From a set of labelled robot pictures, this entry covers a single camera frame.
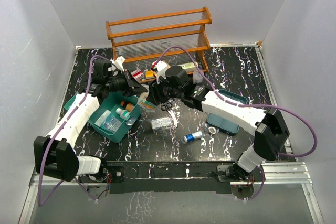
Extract orange wooden shelf rack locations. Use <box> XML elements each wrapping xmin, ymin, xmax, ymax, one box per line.
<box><xmin>106</xmin><ymin>6</ymin><xmax>213</xmax><ymax>83</ymax></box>

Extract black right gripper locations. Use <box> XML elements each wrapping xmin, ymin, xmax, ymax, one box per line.
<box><xmin>147</xmin><ymin>74</ymin><xmax>183</xmax><ymax>106</ymax></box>

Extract black handled scissors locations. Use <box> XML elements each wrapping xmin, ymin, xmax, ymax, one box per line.
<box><xmin>161</xmin><ymin>102</ymin><xmax>178</xmax><ymax>127</ymax></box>

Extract green medicine kit box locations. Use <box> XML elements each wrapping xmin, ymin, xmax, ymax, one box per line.
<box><xmin>65</xmin><ymin>92</ymin><xmax>141</xmax><ymax>143</ymax></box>

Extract brown orange-capped syrup bottle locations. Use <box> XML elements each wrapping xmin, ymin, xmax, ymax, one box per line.
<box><xmin>120</xmin><ymin>101</ymin><xmax>134</xmax><ymax>112</ymax></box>

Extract cream long medicine box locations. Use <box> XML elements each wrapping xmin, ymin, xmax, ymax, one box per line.
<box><xmin>180</xmin><ymin>62</ymin><xmax>198</xmax><ymax>72</ymax></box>

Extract blue divided tray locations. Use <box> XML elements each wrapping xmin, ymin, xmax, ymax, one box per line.
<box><xmin>206</xmin><ymin>89</ymin><xmax>248</xmax><ymax>135</ymax></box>

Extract white green medicine bottle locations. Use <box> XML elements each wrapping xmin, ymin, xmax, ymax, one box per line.
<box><xmin>116</xmin><ymin>108</ymin><xmax>130</xmax><ymax>120</ymax></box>

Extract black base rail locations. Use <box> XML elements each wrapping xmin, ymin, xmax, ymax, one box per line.
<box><xmin>70</xmin><ymin>159</ymin><xmax>266</xmax><ymax>196</ymax></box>

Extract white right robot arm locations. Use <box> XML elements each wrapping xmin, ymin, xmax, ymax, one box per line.
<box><xmin>147</xmin><ymin>61</ymin><xmax>289</xmax><ymax>180</ymax></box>

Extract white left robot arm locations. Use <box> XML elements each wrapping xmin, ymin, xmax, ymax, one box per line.
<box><xmin>33</xmin><ymin>56</ymin><xmax>146</xmax><ymax>182</ymax></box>

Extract red white medicine box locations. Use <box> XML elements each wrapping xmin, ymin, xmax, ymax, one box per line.
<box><xmin>131</xmin><ymin>69</ymin><xmax>144</xmax><ymax>81</ymax></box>

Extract blue white mask packet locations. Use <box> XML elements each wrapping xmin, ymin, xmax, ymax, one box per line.
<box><xmin>94</xmin><ymin>110</ymin><xmax>121</xmax><ymax>132</ymax></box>

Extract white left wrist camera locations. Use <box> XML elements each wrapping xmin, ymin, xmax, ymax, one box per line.
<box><xmin>109</xmin><ymin>56</ymin><xmax>125</xmax><ymax>72</ymax></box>

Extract yellow grey small box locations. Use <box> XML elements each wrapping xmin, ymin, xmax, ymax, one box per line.
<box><xmin>144</xmin><ymin>70</ymin><xmax>155</xmax><ymax>80</ymax></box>

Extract blue white small tube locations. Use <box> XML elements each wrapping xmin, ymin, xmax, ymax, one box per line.
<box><xmin>182</xmin><ymin>131</ymin><xmax>203</xmax><ymax>144</ymax></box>

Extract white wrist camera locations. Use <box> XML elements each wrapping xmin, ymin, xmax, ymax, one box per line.
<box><xmin>109</xmin><ymin>56</ymin><xmax>125</xmax><ymax>72</ymax></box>
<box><xmin>151</xmin><ymin>60</ymin><xmax>170</xmax><ymax>82</ymax></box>

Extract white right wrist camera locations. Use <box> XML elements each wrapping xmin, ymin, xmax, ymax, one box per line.
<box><xmin>151</xmin><ymin>60</ymin><xmax>170</xmax><ymax>82</ymax></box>

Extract clear round plastic jar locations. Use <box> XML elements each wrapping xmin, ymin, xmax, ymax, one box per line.
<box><xmin>192</xmin><ymin>71</ymin><xmax>204</xmax><ymax>83</ymax></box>

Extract bagged white gauze pads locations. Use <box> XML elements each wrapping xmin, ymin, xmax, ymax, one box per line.
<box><xmin>151</xmin><ymin>116</ymin><xmax>173</xmax><ymax>131</ymax></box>

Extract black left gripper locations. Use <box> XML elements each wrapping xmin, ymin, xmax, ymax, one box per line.
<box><xmin>106</xmin><ymin>68</ymin><xmax>148</xmax><ymax>98</ymax></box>

